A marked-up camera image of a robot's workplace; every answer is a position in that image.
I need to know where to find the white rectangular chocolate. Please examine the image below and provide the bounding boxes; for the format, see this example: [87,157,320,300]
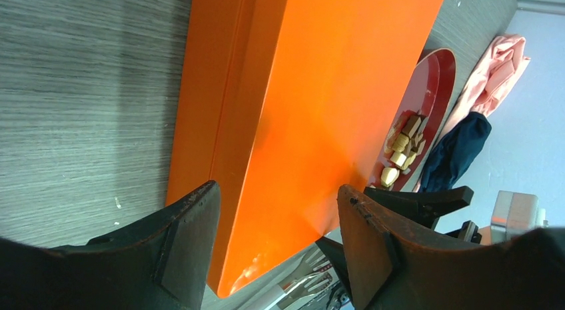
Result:
[390,151,407,168]

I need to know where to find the white round chocolate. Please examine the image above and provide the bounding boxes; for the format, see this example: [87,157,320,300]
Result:
[380,167,400,187]

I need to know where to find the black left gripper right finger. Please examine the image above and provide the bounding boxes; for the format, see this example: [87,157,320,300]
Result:
[337,185,564,309]

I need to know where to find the round red lacquer tray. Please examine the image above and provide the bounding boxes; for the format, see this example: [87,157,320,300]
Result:
[368,48,456,191]

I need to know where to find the navy blue cloth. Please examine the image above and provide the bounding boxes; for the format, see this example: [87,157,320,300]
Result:
[418,112,492,193]

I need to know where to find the salmon pink cloth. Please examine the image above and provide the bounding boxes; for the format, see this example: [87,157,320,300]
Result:
[438,35,530,139]

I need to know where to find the silver metal tongs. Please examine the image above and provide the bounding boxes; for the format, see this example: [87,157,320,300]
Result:
[245,248,333,310]

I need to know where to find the orange chocolate box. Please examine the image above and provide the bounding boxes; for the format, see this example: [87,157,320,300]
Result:
[165,0,242,205]

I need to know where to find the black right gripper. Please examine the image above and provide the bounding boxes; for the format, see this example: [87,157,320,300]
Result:
[363,186,548,245]

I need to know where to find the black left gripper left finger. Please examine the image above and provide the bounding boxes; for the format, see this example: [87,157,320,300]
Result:
[1,181,221,309]

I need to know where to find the orange box lid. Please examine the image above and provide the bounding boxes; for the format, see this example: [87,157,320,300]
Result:
[209,0,444,298]

